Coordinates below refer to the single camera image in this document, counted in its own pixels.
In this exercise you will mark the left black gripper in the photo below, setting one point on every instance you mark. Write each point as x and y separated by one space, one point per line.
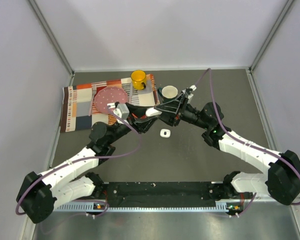
140 124

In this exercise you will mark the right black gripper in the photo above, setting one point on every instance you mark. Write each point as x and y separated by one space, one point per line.
176 109

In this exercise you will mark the white earbud charging case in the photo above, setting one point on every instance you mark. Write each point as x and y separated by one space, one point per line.
165 133

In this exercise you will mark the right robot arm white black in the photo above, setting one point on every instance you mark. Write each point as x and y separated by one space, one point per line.
279 175

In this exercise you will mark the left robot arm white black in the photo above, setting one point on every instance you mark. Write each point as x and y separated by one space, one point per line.
40 194

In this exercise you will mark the dark green mug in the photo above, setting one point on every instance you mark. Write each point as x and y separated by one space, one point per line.
167 93

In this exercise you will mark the lilac knife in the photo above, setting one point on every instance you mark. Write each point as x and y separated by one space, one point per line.
130 94

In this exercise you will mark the pink dotted plate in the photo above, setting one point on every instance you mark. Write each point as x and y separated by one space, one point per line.
109 95

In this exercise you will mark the yellow mug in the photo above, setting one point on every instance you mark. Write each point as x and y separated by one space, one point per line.
139 79

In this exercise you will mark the lilac fork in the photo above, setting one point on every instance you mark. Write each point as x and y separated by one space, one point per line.
93 92

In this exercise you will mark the patterned orange placemat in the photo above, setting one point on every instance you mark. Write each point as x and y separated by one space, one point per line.
76 102

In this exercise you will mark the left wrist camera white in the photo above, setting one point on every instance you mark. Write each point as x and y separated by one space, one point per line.
119 111

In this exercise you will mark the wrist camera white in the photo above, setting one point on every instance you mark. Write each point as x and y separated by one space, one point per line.
119 111
189 93

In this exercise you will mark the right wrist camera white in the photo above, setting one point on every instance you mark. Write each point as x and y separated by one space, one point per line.
189 93

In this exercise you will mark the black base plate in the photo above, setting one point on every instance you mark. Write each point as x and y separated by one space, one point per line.
164 194

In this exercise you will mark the grey slotted cable duct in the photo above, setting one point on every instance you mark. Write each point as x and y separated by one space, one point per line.
92 207

